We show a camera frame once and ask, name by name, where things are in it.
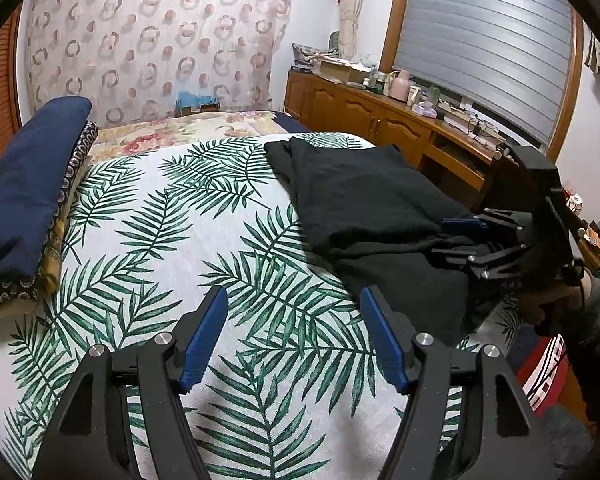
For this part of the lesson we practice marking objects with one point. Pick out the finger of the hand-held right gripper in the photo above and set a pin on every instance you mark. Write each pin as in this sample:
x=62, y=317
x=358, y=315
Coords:
x=460, y=222
x=475, y=257

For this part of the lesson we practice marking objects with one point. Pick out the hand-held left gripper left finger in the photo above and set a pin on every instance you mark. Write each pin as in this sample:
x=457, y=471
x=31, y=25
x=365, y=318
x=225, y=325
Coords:
x=205, y=340

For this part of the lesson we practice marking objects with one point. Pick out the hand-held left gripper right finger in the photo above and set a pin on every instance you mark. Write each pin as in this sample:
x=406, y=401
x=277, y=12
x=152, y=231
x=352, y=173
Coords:
x=382, y=340

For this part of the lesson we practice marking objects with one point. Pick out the black t-shirt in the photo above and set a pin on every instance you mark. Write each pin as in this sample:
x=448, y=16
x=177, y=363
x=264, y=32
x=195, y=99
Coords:
x=360, y=200

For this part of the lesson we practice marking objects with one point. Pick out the person's right hand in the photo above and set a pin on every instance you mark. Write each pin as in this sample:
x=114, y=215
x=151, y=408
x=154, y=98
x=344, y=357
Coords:
x=555, y=315

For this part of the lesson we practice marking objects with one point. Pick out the green leaf print blanket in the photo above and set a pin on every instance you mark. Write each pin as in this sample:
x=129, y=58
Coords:
x=180, y=240

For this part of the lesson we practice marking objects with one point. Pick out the purple tissue pack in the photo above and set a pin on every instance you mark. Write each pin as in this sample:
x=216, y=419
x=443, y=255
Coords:
x=425, y=109

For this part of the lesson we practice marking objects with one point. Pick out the red and white cloth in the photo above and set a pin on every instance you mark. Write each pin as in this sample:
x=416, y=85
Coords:
x=545, y=375

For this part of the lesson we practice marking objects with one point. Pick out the wooden sideboard cabinet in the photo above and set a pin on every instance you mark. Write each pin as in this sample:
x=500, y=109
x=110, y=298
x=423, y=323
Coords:
x=360, y=110

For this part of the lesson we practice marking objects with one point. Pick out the pink kettle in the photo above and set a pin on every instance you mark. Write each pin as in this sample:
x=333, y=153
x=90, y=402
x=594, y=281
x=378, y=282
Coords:
x=400, y=84

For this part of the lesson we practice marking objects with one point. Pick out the open cardboard box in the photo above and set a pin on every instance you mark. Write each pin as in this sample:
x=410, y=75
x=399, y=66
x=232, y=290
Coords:
x=337, y=70

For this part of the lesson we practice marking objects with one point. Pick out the navy bed sheet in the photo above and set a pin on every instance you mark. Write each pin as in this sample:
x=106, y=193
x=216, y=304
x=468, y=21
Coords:
x=290, y=122

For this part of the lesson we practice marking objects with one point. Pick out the grey cloth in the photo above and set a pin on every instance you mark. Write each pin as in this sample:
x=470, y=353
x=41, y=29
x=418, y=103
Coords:
x=567, y=445

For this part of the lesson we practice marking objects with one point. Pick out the floral bed sheet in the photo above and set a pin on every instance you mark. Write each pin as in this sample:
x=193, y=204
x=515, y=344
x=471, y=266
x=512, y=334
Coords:
x=145, y=142

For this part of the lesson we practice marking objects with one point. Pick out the dark patterned quilt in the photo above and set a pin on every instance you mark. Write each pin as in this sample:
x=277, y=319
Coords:
x=75, y=160

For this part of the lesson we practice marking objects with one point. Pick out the striped cushion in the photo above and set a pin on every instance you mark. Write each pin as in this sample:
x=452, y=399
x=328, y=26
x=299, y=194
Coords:
x=312, y=55

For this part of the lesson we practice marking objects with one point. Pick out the brown cardboard box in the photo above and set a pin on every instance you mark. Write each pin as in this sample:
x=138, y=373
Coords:
x=200, y=110

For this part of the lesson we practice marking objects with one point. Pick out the beige lace curtain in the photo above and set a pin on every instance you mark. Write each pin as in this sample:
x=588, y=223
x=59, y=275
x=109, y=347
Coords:
x=354, y=10

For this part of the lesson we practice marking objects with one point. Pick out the blue plastic bag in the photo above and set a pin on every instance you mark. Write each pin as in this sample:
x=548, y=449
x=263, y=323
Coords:
x=196, y=98

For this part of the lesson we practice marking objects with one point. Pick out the folded navy blue blanket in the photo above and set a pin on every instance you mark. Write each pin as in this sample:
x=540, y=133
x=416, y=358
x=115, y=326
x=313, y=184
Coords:
x=25, y=175

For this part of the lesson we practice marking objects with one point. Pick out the circle print sheer curtain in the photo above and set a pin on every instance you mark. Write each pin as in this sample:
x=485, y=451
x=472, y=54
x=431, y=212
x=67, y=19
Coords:
x=155, y=35

